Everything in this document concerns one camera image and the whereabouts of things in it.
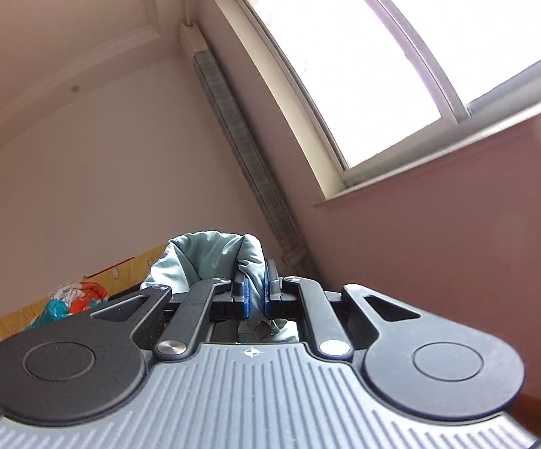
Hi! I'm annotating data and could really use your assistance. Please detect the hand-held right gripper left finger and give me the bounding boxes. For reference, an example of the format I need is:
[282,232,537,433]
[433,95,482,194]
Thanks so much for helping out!
[91,274,252,361]

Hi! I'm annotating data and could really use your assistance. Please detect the window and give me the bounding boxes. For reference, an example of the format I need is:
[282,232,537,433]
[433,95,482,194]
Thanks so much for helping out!
[207,0,541,209]

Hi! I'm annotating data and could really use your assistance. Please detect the light blue puffer jacket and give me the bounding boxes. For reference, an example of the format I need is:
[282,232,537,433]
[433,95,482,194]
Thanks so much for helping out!
[140,230,299,343]

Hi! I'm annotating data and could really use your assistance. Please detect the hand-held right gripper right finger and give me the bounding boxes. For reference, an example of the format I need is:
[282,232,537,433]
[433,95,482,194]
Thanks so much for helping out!
[265,259,422,361]

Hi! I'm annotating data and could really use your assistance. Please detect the yellow headboard cover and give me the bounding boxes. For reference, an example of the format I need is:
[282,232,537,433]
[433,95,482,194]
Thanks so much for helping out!
[0,250,168,337]

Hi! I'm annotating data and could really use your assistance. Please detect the orange and teal quilt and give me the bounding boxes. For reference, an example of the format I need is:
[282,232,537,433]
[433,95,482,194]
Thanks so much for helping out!
[31,281,110,329]

